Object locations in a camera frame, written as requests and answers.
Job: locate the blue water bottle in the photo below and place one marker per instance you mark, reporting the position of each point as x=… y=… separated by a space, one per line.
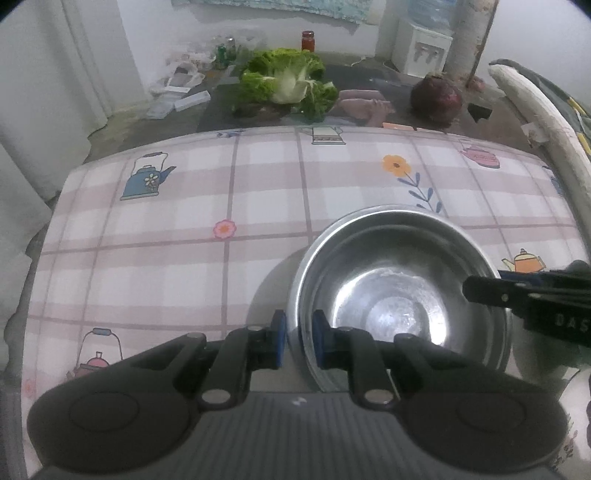
x=431 y=14

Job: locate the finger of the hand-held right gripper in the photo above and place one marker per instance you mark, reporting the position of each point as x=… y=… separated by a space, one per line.
x=489 y=290

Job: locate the white curtain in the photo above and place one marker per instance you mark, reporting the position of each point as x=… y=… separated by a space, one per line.
x=60 y=92

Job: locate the dark low table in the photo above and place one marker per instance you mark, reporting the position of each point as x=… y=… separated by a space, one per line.
x=217 y=117

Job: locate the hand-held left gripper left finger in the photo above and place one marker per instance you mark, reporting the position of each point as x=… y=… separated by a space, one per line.
x=278 y=344

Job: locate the shiny steel bowl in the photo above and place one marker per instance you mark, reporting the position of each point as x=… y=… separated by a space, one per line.
x=392 y=286

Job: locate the red cabbage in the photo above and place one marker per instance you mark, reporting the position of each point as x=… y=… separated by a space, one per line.
x=436 y=99

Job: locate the green bottle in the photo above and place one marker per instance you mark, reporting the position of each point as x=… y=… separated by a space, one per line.
x=221 y=54

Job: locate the red jar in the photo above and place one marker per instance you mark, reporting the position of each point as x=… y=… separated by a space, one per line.
x=308 y=41

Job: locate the orange card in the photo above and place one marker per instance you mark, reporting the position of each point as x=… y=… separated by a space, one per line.
x=398 y=126

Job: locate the clear plastic container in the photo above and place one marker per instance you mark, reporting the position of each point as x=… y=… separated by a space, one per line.
x=160 y=110

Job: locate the green leafy lettuce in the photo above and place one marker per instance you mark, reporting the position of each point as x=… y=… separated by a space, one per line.
x=284 y=81

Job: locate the white water dispenser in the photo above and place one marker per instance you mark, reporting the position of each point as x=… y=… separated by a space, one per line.
x=418 y=48

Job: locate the white plastic box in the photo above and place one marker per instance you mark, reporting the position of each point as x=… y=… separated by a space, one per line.
x=191 y=100

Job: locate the white plastic bag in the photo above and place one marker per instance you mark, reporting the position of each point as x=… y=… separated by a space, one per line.
x=182 y=76

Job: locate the white textured pole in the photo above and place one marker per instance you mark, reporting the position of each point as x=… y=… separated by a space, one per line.
x=471 y=37

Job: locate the pink plaid teapot-print tablecloth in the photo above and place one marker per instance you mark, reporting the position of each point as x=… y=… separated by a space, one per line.
x=184 y=258

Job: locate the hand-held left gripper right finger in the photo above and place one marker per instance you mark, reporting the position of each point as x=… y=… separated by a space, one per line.
x=319 y=344

